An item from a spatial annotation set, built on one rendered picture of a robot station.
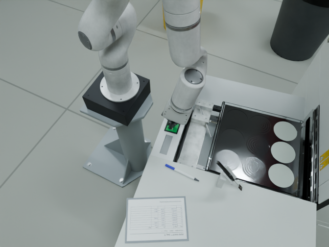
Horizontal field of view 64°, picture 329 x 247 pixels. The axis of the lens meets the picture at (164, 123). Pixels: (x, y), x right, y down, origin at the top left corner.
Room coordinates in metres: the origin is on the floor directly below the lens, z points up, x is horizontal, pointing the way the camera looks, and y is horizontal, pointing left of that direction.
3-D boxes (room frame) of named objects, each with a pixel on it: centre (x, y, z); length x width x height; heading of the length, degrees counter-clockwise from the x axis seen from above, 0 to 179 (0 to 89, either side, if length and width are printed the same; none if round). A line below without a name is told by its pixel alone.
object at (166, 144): (0.70, -0.07, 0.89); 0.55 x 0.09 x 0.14; 162
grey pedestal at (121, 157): (0.89, 0.31, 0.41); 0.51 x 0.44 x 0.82; 63
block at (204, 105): (0.74, -0.19, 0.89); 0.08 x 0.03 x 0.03; 72
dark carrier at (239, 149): (0.52, -0.40, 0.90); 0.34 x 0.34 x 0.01; 72
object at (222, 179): (0.32, -0.22, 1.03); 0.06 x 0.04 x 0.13; 72
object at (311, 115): (0.47, -0.60, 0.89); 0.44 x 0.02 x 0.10; 162
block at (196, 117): (0.66, -0.16, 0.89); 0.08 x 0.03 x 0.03; 72
